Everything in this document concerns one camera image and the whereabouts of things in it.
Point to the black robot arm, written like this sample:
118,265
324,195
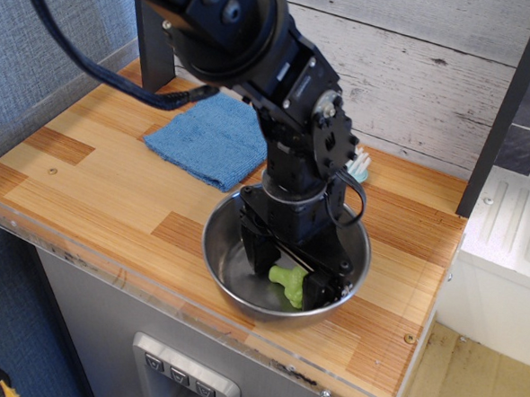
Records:
254,48

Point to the black left shelf post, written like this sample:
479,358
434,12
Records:
156,56

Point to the green toy broccoli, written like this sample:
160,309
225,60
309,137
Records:
292,282

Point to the silver dispenser button panel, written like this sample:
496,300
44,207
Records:
165,372

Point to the teal dish brush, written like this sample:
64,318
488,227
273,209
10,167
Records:
358,168

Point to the white ribbed cabinet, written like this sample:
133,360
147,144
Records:
487,295

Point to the stainless steel bowl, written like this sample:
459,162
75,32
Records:
257,297

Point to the black right shelf post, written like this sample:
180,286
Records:
499,129

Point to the blue folded cloth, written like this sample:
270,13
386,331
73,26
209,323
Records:
217,141

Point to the black shelf post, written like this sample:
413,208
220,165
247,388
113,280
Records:
156,56
499,129

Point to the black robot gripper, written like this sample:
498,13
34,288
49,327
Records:
272,218

